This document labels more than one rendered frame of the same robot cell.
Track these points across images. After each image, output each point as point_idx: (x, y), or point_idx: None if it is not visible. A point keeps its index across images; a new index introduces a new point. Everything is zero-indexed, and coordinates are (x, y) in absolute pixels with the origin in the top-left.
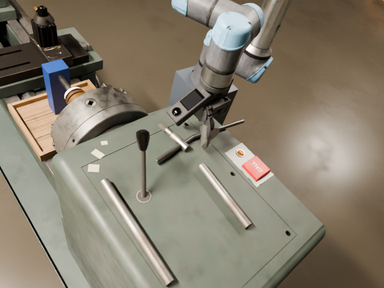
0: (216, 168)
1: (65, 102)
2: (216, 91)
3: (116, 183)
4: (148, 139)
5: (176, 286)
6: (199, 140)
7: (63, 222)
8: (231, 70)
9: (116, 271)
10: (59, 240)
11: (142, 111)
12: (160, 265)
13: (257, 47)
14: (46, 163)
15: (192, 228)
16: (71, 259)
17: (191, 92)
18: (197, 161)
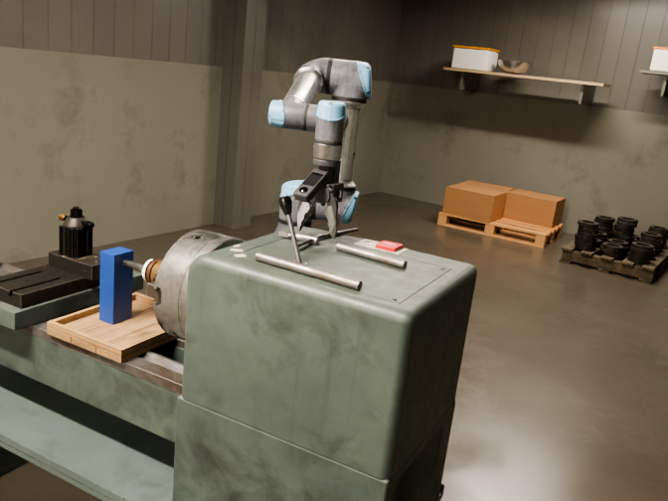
0: None
1: (125, 304)
2: (332, 164)
3: None
4: (291, 202)
5: (366, 290)
6: (323, 240)
7: (183, 402)
8: (339, 140)
9: (301, 319)
10: (153, 498)
11: None
12: (345, 276)
13: (340, 179)
14: (127, 363)
15: (357, 271)
16: None
17: (309, 175)
18: (332, 248)
